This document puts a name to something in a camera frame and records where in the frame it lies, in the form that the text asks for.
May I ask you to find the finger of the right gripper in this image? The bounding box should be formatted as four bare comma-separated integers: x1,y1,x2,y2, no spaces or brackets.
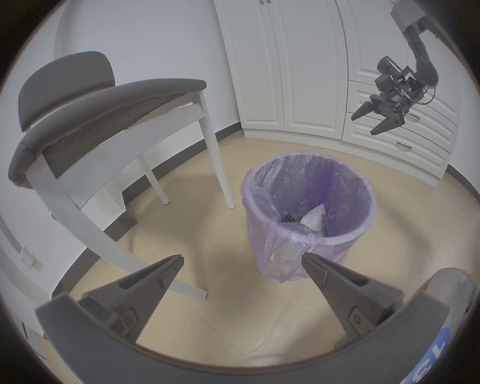
350,97,382,122
370,114,404,136

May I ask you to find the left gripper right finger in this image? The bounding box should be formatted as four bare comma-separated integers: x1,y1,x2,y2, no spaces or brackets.
302,252,406,340

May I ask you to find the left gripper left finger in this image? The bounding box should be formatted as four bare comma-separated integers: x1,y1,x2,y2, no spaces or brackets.
80,254,185,342

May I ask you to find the clear printed wrapper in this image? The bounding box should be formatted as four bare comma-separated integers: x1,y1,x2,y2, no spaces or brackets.
300,203,330,238

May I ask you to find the purple plastic bag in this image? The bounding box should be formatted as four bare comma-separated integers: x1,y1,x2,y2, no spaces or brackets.
241,151,378,284

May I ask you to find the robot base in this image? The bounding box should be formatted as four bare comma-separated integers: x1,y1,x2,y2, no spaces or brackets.
401,267,480,384

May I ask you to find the white trash bin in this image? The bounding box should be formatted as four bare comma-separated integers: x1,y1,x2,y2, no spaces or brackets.
245,153,376,279

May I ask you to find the white wardrobe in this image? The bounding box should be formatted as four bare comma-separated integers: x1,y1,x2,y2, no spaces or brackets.
214,0,460,188

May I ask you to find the grey and white chair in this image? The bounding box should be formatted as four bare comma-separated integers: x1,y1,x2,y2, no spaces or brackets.
7,51,237,301

